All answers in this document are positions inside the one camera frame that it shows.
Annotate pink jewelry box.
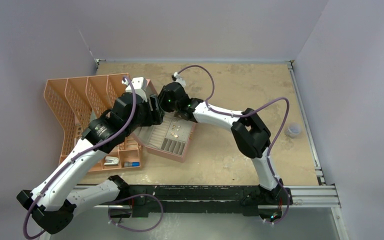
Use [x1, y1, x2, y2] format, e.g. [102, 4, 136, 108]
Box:
[132, 78, 199, 164]

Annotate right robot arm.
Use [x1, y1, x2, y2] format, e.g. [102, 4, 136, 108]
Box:
[157, 82, 283, 204]

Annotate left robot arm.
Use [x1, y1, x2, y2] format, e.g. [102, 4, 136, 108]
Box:
[16, 92, 165, 240]

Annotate blue capped marker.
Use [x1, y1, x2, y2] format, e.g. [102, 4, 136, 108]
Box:
[123, 161, 140, 168]

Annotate orange plastic organizer rack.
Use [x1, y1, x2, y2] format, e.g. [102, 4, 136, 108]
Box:
[43, 73, 143, 173]

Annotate small clear plastic cup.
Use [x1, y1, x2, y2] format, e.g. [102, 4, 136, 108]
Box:
[284, 122, 302, 139]

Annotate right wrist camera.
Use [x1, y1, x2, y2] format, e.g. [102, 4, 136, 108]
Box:
[171, 71, 186, 88]

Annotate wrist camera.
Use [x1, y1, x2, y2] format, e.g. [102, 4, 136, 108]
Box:
[171, 71, 186, 88]
[125, 77, 148, 102]

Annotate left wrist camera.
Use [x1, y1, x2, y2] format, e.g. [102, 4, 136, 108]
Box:
[125, 77, 148, 102]

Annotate purple cable loop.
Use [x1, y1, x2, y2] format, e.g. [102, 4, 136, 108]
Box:
[108, 193, 165, 233]

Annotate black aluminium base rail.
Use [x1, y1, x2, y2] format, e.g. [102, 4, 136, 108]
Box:
[72, 184, 341, 220]

